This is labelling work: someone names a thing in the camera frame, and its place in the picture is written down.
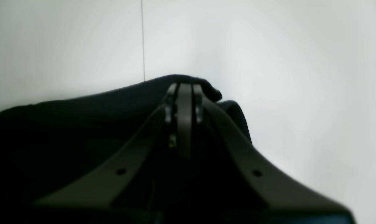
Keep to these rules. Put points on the black T-shirt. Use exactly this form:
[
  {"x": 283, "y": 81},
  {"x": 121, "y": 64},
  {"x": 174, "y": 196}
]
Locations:
[{"x": 48, "y": 145}]

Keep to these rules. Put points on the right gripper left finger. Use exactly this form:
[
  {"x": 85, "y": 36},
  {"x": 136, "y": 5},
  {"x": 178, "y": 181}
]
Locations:
[{"x": 100, "y": 187}]

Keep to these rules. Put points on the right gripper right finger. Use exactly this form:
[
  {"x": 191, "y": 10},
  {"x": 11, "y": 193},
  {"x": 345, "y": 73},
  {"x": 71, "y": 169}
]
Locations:
[{"x": 286, "y": 200}]

